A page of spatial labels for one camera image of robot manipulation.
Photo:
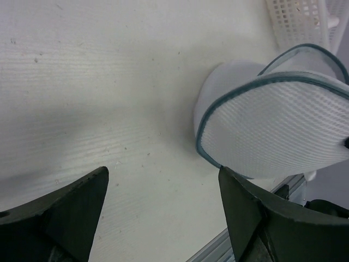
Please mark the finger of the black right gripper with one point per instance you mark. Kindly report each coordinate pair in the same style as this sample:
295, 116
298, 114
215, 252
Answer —
346, 143

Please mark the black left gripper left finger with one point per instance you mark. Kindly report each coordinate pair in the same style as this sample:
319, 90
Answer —
59, 226

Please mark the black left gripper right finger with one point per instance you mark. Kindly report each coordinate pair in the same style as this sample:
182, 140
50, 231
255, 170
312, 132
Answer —
293, 232

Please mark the white mesh laundry bag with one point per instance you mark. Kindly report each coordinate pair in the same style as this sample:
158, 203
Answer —
285, 118

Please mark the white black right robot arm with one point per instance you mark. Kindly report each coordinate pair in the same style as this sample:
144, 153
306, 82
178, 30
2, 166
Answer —
326, 190

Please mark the white plastic basket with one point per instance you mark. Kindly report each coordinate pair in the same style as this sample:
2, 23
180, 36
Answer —
308, 21

